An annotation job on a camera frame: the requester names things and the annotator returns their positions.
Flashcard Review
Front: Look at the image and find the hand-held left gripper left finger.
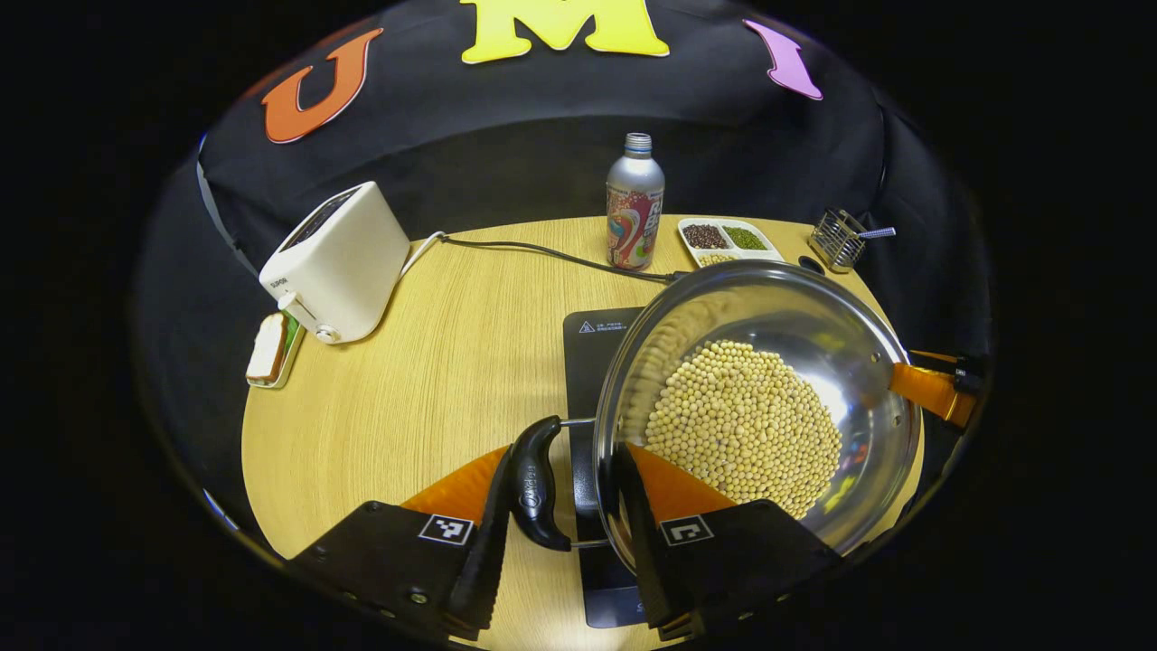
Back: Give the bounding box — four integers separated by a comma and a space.
287, 443, 516, 641

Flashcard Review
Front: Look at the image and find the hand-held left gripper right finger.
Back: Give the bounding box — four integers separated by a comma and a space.
610, 443, 846, 641

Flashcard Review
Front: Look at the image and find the stainless steel pot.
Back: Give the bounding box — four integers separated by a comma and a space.
509, 260, 925, 575

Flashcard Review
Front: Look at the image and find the black induction cooktop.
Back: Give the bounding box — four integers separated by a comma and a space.
562, 306, 665, 630

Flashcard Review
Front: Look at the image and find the pile of soybeans in pot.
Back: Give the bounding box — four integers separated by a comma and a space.
644, 339, 843, 521

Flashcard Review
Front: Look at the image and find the white divided dish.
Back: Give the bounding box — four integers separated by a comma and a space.
677, 217, 785, 269

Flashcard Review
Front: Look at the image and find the small green plate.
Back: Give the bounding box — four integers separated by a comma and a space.
246, 312, 306, 390

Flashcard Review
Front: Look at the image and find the toast sandwich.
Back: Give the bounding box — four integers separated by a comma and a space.
246, 312, 288, 382

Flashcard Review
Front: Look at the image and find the white toaster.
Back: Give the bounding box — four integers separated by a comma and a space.
259, 181, 412, 345

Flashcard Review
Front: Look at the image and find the silver drink bottle colourful label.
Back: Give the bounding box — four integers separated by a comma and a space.
606, 133, 666, 271

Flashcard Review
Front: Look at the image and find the metal wire utensil holder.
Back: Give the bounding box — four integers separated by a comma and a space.
808, 208, 869, 274

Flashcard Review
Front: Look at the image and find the black power cable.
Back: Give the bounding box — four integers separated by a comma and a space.
440, 235, 692, 284

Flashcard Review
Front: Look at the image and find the white toaster cable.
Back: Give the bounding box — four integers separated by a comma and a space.
398, 231, 448, 277

